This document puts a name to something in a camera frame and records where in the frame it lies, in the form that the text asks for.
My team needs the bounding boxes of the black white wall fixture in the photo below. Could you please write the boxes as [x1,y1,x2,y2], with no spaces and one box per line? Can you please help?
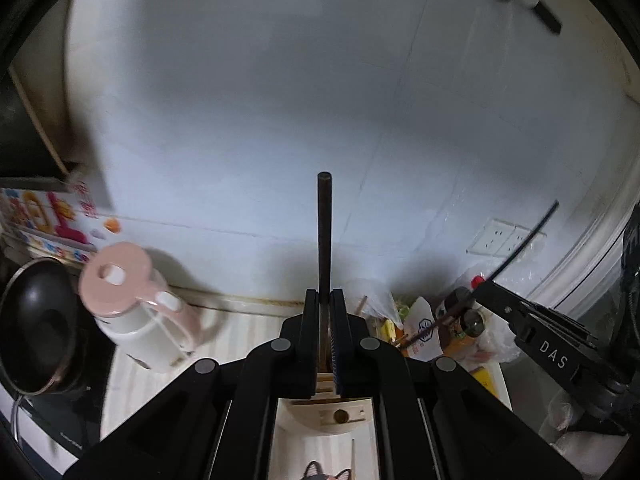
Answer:
[492,0,563,36]

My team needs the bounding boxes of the dark chopstick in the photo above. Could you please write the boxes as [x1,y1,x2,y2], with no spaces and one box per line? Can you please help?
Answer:
[317,172,334,376]
[394,201,560,348]

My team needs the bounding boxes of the black range hood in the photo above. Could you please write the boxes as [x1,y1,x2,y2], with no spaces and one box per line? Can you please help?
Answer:
[0,67,81,181]

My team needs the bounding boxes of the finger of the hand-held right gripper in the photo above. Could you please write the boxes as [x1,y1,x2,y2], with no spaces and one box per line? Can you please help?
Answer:
[472,280,532,336]

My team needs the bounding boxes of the orange packet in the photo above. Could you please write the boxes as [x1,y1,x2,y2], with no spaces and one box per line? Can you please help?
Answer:
[442,335,481,361]

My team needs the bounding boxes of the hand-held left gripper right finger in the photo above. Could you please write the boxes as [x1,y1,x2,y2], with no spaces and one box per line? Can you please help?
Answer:
[330,289,583,480]

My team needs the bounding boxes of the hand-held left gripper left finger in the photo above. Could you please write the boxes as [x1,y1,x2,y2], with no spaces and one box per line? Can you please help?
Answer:
[65,289,321,480]

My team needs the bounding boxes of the striped cat print mat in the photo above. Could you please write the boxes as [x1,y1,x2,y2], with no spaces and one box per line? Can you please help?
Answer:
[97,305,513,480]

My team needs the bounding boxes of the white wall socket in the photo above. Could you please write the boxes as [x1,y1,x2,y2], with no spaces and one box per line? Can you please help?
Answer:
[466,217,516,257]
[510,226,535,261]

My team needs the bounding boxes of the colourful wall stickers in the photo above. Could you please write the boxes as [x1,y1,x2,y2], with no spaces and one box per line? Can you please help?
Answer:
[0,186,98,263]

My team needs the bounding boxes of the white packet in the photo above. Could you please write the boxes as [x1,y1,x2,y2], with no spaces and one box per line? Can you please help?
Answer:
[402,296,443,363]

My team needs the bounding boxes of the black induction cooktop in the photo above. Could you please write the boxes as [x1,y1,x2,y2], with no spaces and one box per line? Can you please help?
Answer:
[0,345,113,463]

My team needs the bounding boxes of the yellow device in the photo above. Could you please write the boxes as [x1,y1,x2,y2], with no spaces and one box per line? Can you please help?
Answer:
[470,366,501,396]

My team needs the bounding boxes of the beige utensil holder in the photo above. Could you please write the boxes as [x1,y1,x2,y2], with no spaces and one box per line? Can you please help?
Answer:
[274,367,376,435]

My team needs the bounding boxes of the white door frame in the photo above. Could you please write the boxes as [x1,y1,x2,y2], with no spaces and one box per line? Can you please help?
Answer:
[545,35,631,321]

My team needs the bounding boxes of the pink white electric kettle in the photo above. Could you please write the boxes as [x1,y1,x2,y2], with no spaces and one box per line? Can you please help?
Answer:
[79,241,221,375]

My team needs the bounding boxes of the orange label sauce bottle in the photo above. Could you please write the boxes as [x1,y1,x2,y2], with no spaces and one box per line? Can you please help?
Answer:
[462,310,485,338]

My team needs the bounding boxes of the red seal wall sticker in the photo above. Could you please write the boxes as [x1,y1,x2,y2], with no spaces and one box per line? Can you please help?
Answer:
[72,180,101,218]

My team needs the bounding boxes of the black wok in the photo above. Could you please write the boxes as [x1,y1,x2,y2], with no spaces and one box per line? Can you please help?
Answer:
[0,257,96,441]

